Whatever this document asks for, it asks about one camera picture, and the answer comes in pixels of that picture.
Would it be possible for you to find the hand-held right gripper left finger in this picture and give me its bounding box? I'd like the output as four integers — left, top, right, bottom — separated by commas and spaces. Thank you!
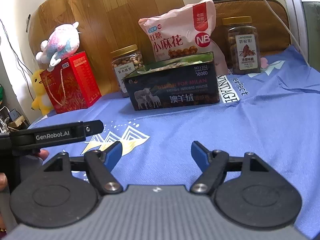
44, 141, 123, 195

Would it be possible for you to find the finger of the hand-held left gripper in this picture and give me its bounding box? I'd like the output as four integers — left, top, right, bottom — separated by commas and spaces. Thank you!
84, 120, 104, 136

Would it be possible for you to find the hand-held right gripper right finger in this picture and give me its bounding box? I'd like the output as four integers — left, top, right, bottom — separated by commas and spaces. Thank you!
190, 141, 272, 195

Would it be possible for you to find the black cardboard box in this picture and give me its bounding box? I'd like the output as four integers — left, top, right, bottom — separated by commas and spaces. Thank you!
124, 51, 220, 111

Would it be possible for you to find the person's left hand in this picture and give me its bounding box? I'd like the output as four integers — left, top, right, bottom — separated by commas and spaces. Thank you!
32, 149, 50, 161

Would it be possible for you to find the yellow plush duck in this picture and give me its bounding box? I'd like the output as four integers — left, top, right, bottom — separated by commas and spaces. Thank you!
30, 69, 54, 117

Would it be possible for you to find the red gift box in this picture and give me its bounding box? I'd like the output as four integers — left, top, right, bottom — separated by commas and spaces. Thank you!
39, 51, 102, 114

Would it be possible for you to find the blue printed bedsheet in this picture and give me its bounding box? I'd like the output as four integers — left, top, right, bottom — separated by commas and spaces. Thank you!
20, 45, 320, 240

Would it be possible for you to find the mixed nut jar gold lid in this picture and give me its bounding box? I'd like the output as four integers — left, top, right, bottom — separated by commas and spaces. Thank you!
111, 44, 144, 98

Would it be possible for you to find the pink blue plush toy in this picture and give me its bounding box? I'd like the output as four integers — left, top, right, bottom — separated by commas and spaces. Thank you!
35, 22, 81, 72

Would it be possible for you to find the wooden board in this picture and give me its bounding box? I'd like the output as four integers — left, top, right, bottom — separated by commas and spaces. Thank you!
27, 0, 185, 100

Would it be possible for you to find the pecan jar gold lid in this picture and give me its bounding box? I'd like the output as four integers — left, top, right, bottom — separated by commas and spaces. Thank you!
222, 16, 261, 75

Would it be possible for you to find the large pink snack bag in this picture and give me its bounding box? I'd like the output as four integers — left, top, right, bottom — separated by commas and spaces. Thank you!
138, 0, 228, 75

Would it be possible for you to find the brown cushion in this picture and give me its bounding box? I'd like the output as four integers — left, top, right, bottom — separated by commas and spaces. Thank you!
212, 0, 290, 63

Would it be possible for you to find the black cable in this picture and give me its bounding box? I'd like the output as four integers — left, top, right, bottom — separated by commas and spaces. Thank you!
0, 19, 34, 98

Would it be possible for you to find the white cable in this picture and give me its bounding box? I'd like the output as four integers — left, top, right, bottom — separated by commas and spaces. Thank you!
246, 0, 312, 68

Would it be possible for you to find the white window frame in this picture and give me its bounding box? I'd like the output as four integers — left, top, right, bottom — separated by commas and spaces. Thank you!
279, 0, 320, 65

